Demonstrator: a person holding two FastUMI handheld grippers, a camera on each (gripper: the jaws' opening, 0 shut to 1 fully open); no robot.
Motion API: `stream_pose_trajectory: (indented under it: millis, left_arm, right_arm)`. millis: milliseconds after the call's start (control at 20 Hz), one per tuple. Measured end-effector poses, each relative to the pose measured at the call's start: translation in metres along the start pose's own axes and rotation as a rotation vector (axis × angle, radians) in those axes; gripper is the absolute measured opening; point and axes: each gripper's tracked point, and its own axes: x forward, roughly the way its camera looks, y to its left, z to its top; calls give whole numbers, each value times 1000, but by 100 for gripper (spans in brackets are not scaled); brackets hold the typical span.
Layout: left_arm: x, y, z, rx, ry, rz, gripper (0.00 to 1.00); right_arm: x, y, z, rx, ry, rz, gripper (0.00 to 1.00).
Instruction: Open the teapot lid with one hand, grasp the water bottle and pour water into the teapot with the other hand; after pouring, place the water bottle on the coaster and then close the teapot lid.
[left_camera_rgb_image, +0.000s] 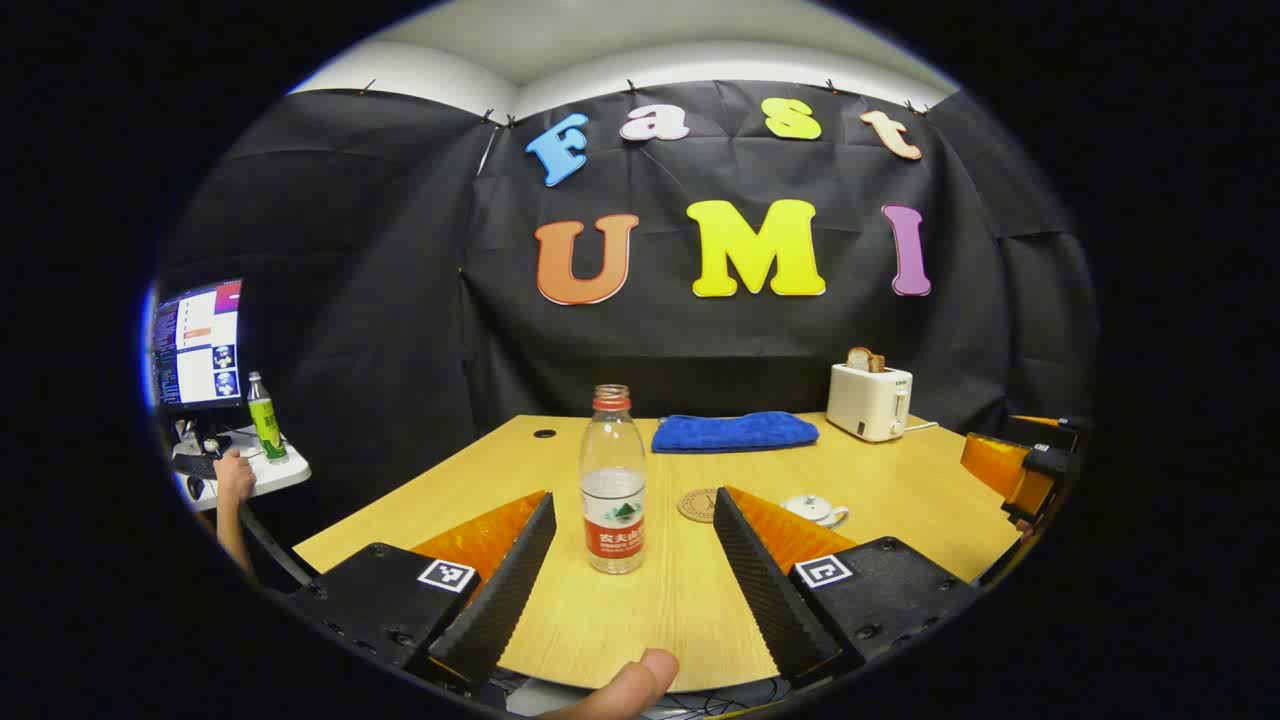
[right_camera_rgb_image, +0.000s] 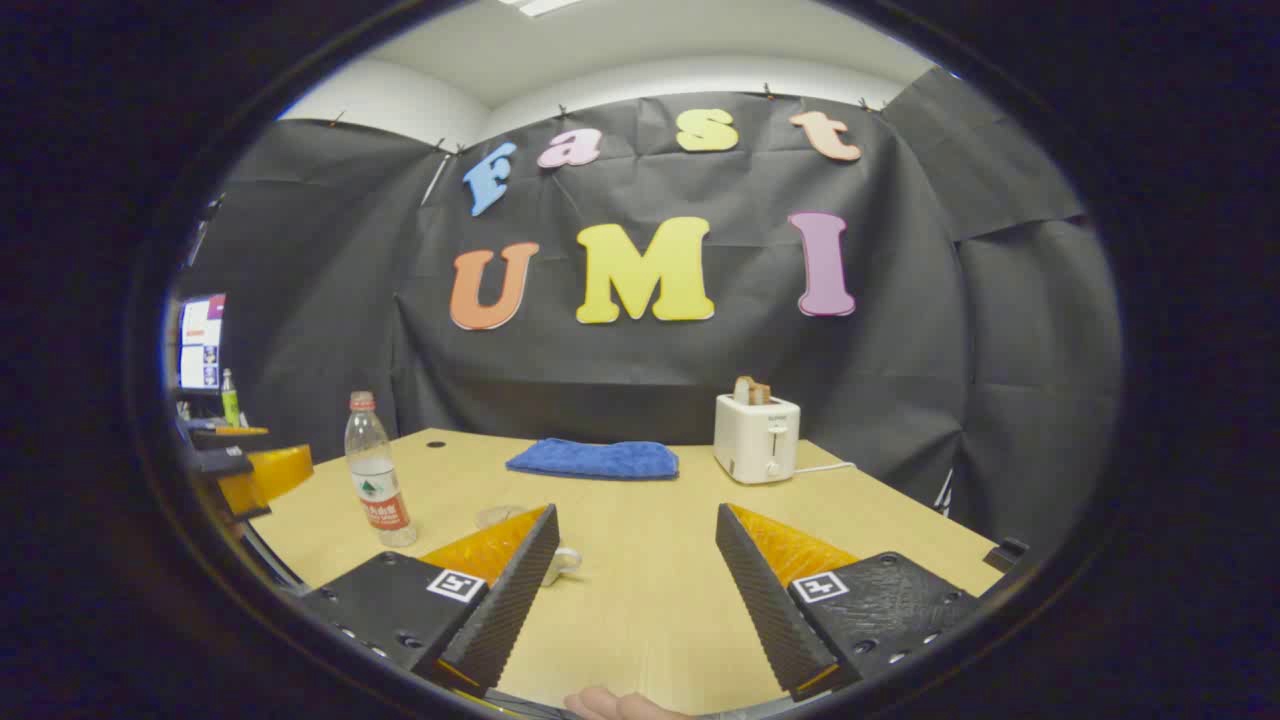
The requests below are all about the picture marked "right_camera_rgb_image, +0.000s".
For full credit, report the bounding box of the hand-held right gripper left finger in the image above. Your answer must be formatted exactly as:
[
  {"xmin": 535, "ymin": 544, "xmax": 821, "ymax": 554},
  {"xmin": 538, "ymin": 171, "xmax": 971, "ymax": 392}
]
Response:
[{"xmin": 300, "ymin": 503, "xmax": 561, "ymax": 699}]

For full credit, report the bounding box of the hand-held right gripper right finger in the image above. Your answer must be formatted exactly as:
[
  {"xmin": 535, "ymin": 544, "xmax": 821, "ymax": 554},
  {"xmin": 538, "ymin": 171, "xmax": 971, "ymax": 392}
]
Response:
[{"xmin": 715, "ymin": 503, "xmax": 983, "ymax": 703}]

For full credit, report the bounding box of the white floral teacup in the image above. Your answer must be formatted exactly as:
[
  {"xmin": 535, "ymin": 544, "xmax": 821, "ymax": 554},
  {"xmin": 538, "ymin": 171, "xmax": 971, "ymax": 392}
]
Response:
[{"xmin": 540, "ymin": 545, "xmax": 584, "ymax": 588}]

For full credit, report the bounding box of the clear plastic water bottle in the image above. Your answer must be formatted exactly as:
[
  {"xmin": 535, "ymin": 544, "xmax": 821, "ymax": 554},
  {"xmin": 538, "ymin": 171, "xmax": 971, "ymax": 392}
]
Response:
[{"xmin": 344, "ymin": 391, "xmax": 418, "ymax": 549}]

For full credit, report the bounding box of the computer monitor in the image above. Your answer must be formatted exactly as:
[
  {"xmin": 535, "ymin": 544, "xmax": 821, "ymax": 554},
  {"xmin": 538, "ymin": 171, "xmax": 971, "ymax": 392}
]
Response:
[{"xmin": 178, "ymin": 293, "xmax": 227, "ymax": 391}]

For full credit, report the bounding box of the white toaster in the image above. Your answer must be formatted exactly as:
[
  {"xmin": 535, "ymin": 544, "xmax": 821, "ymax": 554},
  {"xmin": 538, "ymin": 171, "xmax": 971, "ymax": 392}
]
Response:
[{"xmin": 713, "ymin": 392, "xmax": 802, "ymax": 485}]

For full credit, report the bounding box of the blue folded towel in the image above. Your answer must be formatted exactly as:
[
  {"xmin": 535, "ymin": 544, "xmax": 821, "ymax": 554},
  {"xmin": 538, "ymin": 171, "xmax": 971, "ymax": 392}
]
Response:
[{"xmin": 505, "ymin": 438, "xmax": 681, "ymax": 481}]

